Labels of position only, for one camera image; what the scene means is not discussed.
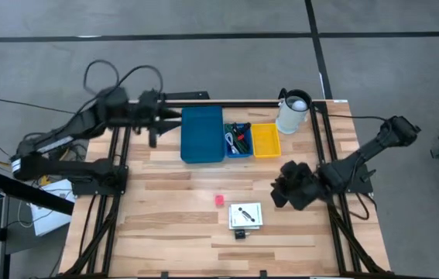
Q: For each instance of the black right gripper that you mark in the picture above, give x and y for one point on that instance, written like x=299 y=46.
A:
x=302 y=180

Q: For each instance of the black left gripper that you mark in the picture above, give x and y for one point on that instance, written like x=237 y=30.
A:
x=148 y=110

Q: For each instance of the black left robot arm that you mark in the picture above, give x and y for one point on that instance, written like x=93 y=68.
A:
x=68 y=129

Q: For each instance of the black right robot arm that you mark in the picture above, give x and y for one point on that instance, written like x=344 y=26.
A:
x=366 y=149

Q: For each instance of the large teal plastic bin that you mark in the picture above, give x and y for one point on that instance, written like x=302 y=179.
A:
x=203 y=135

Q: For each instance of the yellow slotted plastic basket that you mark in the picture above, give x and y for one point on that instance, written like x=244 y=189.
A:
x=266 y=141

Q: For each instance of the small black adapter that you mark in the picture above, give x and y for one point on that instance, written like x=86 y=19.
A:
x=240 y=234

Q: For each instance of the blue slotted plastic basket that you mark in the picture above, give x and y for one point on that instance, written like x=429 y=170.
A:
x=238 y=156

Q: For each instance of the white cylindrical jug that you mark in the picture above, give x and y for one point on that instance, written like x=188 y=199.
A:
x=287 y=120

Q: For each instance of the white ball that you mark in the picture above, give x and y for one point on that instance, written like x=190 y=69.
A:
x=299 y=105

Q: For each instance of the white cardboard box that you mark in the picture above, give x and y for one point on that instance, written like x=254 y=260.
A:
x=49 y=221

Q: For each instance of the black diagonal floor beam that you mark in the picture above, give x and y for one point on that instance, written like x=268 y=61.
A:
x=2 y=181

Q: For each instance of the black aluminium table frame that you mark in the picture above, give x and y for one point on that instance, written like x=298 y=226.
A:
x=242 y=104

